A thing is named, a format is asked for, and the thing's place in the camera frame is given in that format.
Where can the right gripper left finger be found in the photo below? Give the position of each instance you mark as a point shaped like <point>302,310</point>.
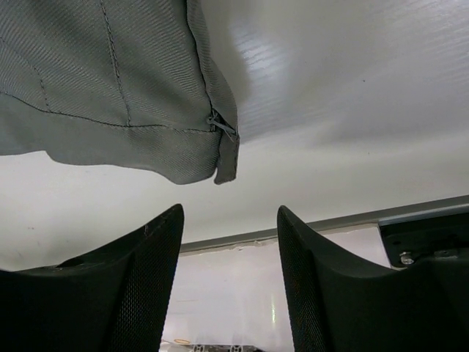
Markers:
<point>113,298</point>

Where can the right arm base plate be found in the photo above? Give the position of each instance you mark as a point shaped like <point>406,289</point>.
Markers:
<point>411,240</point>

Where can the aluminium table edge rail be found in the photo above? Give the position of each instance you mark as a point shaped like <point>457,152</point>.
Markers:
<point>394,215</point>

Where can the grey pleated skirt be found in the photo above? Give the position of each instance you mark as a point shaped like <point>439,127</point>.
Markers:
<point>122,83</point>

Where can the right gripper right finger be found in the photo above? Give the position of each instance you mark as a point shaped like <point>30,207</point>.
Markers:
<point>338,301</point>

